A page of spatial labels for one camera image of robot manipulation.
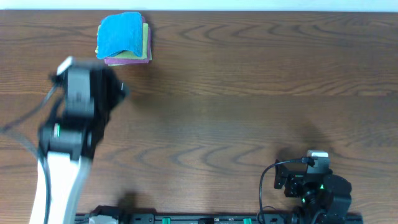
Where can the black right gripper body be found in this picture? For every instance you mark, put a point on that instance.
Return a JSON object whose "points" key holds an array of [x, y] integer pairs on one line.
{"points": [[280, 175]]}

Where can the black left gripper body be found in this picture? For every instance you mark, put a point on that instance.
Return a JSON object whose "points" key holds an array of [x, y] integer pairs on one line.
{"points": [[111, 90]]}

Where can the blue microfiber cloth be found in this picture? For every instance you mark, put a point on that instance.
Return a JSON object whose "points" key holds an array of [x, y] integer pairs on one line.
{"points": [[118, 33]]}

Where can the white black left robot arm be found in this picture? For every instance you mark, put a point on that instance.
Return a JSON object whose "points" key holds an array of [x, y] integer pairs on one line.
{"points": [[69, 137]]}

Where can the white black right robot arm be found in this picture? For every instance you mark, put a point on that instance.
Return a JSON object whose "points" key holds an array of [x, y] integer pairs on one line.
{"points": [[325, 197]]}

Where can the folded pink cloth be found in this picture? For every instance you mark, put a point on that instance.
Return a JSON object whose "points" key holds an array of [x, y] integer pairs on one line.
{"points": [[146, 47]]}

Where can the folded green cloth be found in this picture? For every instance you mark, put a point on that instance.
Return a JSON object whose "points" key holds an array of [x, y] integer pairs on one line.
{"points": [[122, 41]]}

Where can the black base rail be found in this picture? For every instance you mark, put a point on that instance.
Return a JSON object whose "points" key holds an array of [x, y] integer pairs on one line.
{"points": [[107, 214]]}

